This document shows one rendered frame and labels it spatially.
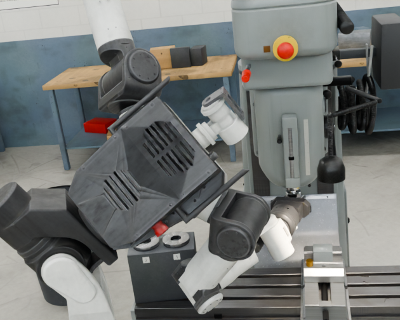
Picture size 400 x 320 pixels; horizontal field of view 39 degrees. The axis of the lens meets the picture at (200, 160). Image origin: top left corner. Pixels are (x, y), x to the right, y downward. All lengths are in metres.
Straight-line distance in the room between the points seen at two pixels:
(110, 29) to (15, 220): 0.49
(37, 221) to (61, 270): 0.13
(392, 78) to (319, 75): 0.42
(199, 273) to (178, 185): 0.32
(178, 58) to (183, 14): 0.62
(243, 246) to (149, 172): 0.27
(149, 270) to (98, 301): 0.52
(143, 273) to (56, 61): 4.70
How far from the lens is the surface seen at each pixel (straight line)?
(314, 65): 1.54
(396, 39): 1.89
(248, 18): 1.42
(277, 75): 1.54
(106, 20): 1.40
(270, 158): 1.66
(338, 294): 1.81
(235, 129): 1.35
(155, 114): 1.18
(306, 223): 2.21
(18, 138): 6.86
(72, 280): 1.35
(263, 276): 2.04
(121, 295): 3.70
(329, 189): 2.21
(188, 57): 5.48
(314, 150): 1.66
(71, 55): 6.33
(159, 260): 1.88
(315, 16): 1.42
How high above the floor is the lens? 2.04
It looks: 21 degrees down
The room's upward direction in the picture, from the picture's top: 7 degrees counter-clockwise
